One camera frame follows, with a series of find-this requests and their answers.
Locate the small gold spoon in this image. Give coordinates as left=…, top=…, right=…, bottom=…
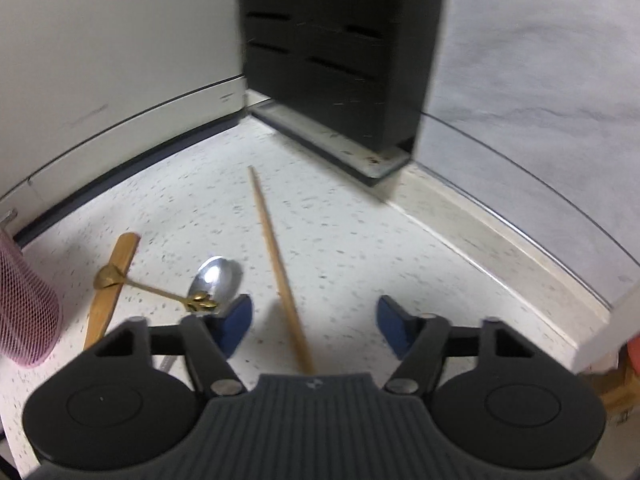
left=94, top=266, right=219, bottom=314

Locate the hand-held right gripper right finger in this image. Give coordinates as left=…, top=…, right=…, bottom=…
left=376, top=295, right=538, bottom=395

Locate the white cabinet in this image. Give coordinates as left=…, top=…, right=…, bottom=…
left=570, top=295, right=640, bottom=376

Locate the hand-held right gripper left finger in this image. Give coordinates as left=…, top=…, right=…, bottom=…
left=95, top=294, right=253, bottom=396

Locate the wooden spatula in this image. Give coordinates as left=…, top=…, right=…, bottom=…
left=81, top=231, right=142, bottom=352

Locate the pink mesh utensil basket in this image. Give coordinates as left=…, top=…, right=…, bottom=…
left=0, top=227, right=62, bottom=368

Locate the white countertop appliance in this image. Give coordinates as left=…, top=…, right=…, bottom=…
left=0, top=0, right=251, bottom=241

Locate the brown cardboard box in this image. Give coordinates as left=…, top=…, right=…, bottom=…
left=585, top=355, right=636, bottom=428

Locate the silver spoon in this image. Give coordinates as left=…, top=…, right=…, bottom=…
left=159, top=255, right=244, bottom=373

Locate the black knife block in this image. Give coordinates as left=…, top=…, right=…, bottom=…
left=235, top=0, right=453, bottom=188

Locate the wooden chopstick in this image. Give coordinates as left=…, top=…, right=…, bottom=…
left=248, top=165, right=316, bottom=377

